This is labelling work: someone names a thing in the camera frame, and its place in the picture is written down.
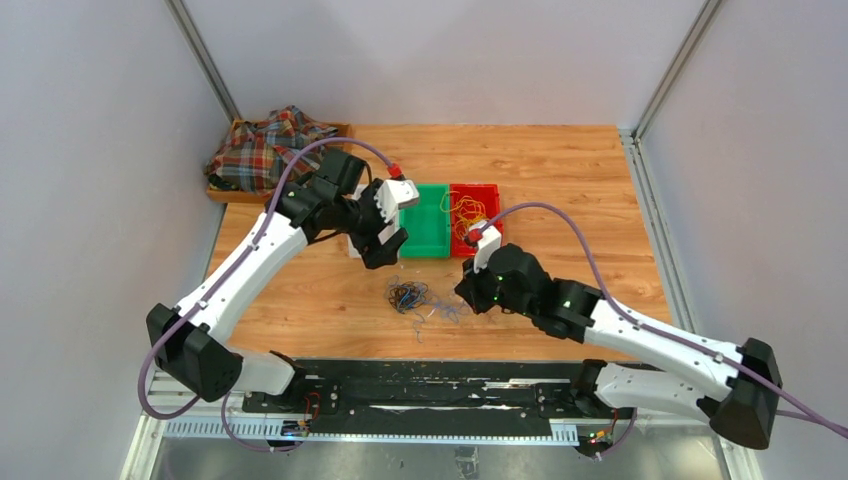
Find blue wire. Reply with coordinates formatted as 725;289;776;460
386;276;473;346

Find plaid cloth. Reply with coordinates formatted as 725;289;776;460
203;105;339;195

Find yellow wire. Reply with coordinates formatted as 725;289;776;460
440;190;492;234

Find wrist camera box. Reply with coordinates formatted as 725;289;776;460
469;226;502;273
374;180;420;223

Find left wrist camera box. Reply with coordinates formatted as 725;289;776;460
374;180;420;223

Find aluminium rail frame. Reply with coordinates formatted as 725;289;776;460
122;392;762;479

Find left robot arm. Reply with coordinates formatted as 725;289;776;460
145;149;420;413

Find red plastic bin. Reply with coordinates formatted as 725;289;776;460
448;183;501;258

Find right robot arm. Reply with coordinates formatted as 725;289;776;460
455;244;782;450

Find white plastic bin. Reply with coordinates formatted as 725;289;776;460
347;184;367;259

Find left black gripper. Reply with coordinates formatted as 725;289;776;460
335;179;409;268

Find green plastic bin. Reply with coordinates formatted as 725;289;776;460
399;184;451;259

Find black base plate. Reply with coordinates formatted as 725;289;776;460
241;359;633;439

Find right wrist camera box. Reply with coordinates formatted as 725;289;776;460
469;226;502;273

